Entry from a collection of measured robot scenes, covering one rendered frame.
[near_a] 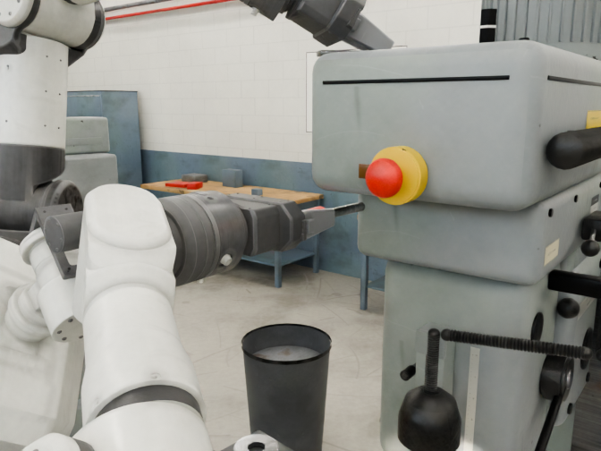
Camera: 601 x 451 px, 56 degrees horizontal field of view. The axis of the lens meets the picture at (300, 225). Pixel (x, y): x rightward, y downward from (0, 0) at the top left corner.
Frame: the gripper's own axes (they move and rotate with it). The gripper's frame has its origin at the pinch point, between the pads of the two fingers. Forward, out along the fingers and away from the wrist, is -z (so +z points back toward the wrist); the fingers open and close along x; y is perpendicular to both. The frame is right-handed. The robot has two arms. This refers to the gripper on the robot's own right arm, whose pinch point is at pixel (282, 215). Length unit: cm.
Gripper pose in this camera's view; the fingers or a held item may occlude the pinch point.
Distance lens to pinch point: 68.1
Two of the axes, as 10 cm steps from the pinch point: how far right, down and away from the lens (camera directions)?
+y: 0.0, 9.8, 2.1
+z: -6.2, 1.7, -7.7
